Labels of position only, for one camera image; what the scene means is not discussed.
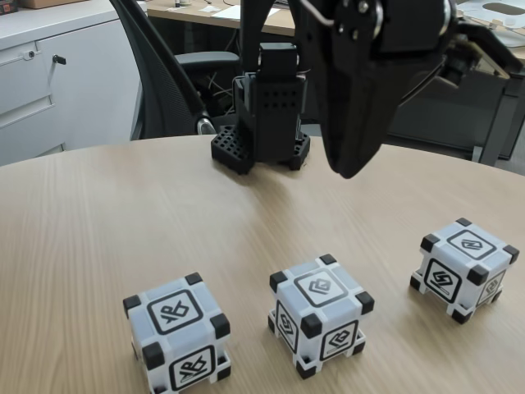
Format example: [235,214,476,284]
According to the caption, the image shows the white cube lightning glyph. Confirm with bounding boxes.
[409,218,521,324]

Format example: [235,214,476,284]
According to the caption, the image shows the white cube layered squares glyph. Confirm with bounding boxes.
[268,254,375,378]

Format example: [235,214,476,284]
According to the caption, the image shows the white laptop stand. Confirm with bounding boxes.
[454,0,525,28]

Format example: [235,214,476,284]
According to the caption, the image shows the white paper sheet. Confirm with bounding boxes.
[212,6,280,21]

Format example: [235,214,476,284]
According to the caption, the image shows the black mesh office chair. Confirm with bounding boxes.
[108,0,247,143]

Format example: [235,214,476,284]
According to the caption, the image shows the wooden office desk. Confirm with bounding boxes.
[146,0,525,165]

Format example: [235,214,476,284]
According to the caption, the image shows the white filing cabinet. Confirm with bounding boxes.
[0,3,143,167]

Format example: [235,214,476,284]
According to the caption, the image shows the white cube crossed glyph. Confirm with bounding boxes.
[122,272,231,393]

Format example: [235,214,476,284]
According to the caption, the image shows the brown cardboard box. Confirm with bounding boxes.
[18,0,89,10]

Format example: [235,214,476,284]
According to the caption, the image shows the black gripper camera with mount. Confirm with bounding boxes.
[438,20,525,89]

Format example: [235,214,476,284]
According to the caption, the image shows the red white black servo cable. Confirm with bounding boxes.
[301,0,337,26]

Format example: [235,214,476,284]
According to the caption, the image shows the tangled cables under desk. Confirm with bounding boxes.
[207,69,239,110]

